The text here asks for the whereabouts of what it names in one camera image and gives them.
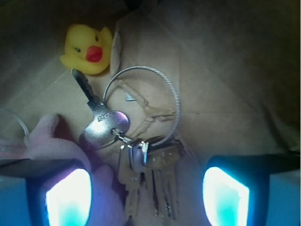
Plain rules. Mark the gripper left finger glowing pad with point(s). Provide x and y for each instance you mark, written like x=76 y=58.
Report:
x=44 y=193

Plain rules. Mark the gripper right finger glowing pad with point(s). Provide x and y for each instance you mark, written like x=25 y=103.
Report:
x=253 y=190

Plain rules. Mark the silver key bunch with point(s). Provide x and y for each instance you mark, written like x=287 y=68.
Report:
x=150 y=162

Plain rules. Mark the pink plush rabbit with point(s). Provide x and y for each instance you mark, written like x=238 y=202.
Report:
x=41 y=144

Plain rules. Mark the brown paper bag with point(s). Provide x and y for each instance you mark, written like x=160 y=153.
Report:
x=235 y=63

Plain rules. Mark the yellow rubber duck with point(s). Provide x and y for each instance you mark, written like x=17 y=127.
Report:
x=87 y=49

